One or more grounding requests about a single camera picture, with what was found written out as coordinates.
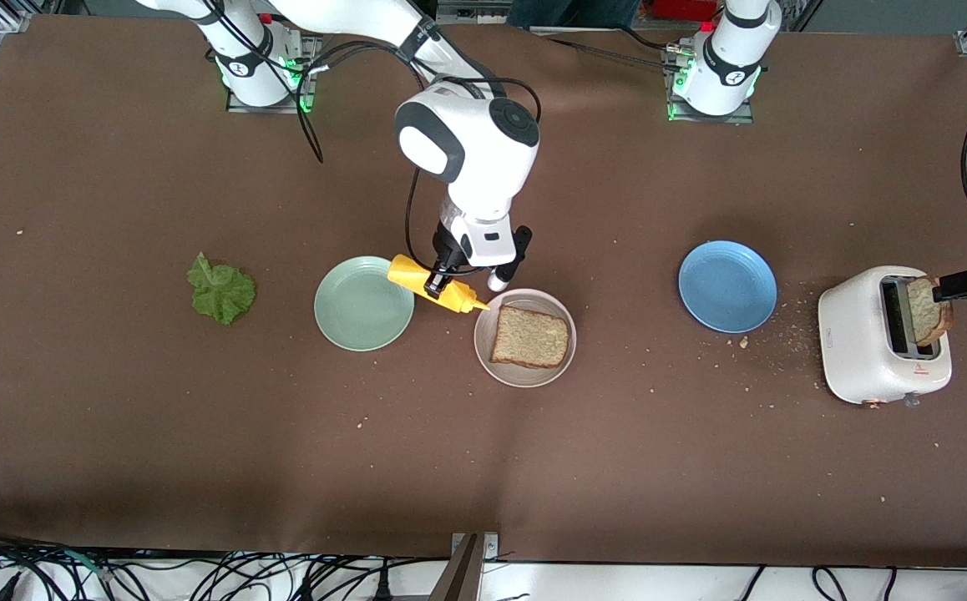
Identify yellow squeeze bottle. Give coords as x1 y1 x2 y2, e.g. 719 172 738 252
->
387 254 491 315

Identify brown bread slice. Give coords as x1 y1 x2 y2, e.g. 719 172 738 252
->
905 275 955 348
489 305 572 370

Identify beige plate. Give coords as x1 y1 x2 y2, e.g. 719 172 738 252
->
473 289 578 388

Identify green lettuce leaf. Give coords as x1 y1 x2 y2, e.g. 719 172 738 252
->
186 252 257 326

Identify mint green plate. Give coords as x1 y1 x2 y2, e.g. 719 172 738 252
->
314 255 416 352

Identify blue plate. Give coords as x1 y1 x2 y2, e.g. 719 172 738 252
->
678 240 778 334

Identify white two-slot toaster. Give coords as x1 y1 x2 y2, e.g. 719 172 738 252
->
818 265 954 411

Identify brown table cloth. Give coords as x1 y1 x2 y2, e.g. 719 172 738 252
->
0 15 967 568

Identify red box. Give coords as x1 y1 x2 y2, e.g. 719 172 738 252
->
649 0 720 22

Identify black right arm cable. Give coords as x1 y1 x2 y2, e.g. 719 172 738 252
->
200 0 543 276

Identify thin black base cable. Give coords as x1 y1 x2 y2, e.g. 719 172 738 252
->
546 23 685 72

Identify metal table bracket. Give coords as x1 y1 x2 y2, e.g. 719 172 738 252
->
429 532 501 601

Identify black floor cable bundle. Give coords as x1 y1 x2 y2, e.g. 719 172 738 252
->
0 524 451 601

